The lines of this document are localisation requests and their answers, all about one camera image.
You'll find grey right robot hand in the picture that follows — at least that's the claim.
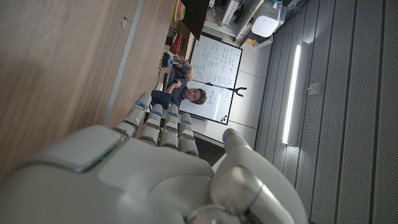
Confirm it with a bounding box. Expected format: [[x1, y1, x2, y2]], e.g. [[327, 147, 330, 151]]
[[0, 91, 309, 224]]

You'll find dark blue mug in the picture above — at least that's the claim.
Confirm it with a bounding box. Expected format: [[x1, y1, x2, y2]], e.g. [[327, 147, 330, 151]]
[[150, 90, 172, 110]]

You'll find seated person in dark shirt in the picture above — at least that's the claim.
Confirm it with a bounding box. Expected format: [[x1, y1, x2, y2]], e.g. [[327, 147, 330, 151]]
[[150, 61, 208, 110]]

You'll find black forked stand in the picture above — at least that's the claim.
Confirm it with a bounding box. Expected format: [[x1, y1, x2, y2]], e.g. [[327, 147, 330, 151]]
[[192, 79, 248, 98]]

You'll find whiteboard with blue writing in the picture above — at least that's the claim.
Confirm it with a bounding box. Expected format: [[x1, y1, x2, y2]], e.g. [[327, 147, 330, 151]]
[[178, 33, 244, 126]]

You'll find black and white block rack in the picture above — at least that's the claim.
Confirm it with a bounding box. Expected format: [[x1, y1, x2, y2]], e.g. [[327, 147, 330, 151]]
[[165, 27, 178, 47]]

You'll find ceiling light strip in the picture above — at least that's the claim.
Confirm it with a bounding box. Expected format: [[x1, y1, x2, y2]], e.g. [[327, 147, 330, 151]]
[[282, 44, 302, 145]]

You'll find white shelf cabinet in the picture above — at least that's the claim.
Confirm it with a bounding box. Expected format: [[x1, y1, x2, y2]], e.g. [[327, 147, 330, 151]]
[[203, 0, 266, 42]]

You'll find white ceiling sensor box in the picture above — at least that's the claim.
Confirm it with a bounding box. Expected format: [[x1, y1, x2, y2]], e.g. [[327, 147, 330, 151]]
[[307, 82, 323, 96]]

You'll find white air purifier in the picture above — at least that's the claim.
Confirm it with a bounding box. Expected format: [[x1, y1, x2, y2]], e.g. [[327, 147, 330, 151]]
[[251, 5, 282, 39]]

